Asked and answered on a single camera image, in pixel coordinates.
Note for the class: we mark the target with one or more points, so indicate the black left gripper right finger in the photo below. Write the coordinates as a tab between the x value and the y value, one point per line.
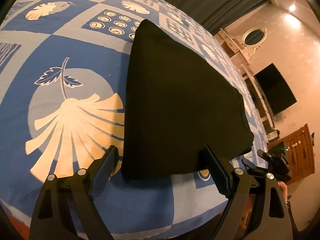
255	209

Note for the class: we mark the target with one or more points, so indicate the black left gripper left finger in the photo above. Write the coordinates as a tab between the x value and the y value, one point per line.
52	218

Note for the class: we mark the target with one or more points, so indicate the black pants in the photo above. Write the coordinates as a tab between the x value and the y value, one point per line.
176	104

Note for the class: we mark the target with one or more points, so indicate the person left hand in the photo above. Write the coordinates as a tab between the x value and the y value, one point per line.
284	190

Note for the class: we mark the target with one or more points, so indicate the brown wooden door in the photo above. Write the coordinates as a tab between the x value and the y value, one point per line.
298	152

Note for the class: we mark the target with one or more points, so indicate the white tv console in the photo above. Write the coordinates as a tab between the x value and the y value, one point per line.
261	104

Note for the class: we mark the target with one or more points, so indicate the black television screen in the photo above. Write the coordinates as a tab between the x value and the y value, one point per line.
276	90

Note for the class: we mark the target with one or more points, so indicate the white vanity dresser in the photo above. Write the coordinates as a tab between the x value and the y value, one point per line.
236	51

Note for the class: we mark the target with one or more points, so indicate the oval vanity mirror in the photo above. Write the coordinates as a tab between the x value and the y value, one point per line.
254	36

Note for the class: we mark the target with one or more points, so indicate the blue patterned bed sheet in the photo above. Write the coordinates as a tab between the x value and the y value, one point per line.
63	78

